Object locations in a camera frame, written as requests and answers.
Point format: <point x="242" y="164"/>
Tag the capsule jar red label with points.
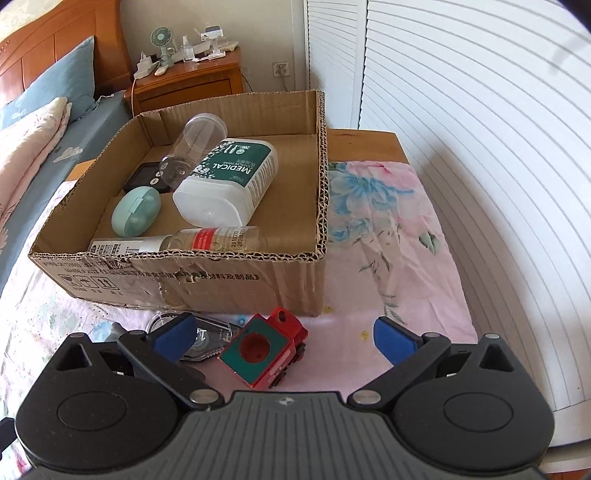
<point x="231" y="240"/>

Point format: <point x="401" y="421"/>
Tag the wooden bed headboard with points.
<point x="69" y="27"/>

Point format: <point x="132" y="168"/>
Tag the clear plastic blister package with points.
<point x="212" y="339"/>

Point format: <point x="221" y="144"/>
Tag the white phone stand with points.
<point x="210" y="39"/>

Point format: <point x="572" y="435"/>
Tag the blue bed sheet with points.
<point x="92" y="124"/>

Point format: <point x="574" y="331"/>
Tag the white louvred closet door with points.
<point x="485" y="138"/>
<point x="334" y="55"/>

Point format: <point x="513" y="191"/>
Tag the black digital timer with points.
<point x="143" y="177"/>

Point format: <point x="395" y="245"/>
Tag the clear plastic jar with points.
<point x="189" y="143"/>

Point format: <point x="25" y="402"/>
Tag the wooden nightstand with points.
<point x="194" y="83"/>

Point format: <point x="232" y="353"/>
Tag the red toy train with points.
<point x="258" y="369"/>

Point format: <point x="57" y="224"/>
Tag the pink floral tablecloth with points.
<point x="369" y="254"/>

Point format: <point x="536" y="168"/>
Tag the pink floral quilt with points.
<point x="27" y="152"/>

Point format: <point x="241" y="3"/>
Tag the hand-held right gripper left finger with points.
<point x="178" y="339"/>

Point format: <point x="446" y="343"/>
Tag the small green desk fan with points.
<point x="160" y="37"/>

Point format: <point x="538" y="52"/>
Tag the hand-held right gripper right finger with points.
<point x="392" y="344"/>

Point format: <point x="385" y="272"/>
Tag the mint green oval case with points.
<point x="134" y="212"/>

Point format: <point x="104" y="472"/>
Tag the blue pillow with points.
<point x="46" y="78"/>

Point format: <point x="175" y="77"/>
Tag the small white remote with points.
<point x="161" y="69"/>

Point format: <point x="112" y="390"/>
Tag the white cotton swab bottle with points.
<point x="217" y="198"/>

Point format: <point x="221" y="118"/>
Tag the white wall outlet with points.
<point x="280" y="69"/>

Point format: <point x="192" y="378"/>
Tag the clear spray bottle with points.
<point x="187" y="50"/>

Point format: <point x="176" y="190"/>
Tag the brown cardboard box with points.
<point x="207" y="286"/>

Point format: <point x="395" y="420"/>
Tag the white power strip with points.
<point x="145" y="67"/>

